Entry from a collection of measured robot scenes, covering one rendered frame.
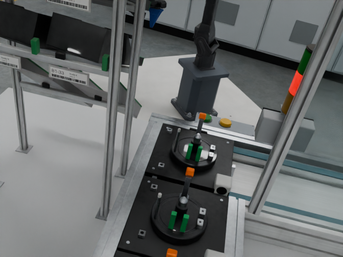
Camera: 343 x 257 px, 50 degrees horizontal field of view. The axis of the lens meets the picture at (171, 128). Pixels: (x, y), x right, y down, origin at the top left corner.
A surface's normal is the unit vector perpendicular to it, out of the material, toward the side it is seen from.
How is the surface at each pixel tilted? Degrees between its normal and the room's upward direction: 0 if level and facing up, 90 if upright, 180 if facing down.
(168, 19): 90
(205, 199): 0
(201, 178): 0
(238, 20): 90
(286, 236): 90
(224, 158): 0
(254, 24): 90
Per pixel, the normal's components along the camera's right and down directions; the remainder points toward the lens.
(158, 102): 0.15, -0.79
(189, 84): -0.89, 0.12
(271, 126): -0.19, 0.57
